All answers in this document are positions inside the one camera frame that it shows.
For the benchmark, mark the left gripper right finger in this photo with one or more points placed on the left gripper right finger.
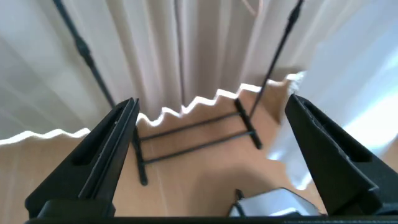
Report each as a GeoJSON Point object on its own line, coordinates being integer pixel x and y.
{"type": "Point", "coordinates": [335, 186]}

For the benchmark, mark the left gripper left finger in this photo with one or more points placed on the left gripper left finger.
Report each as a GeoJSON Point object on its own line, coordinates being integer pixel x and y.
{"type": "Point", "coordinates": [53, 199]}

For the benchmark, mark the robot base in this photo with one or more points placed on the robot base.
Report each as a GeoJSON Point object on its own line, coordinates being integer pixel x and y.
{"type": "Point", "coordinates": [273, 202]}

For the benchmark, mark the black clothes rack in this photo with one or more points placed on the black clothes rack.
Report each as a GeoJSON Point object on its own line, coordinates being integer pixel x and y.
{"type": "Point", "coordinates": [247, 123]}

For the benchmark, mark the beige curtain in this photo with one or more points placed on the beige curtain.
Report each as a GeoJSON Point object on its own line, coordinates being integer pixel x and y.
{"type": "Point", "coordinates": [140, 46]}

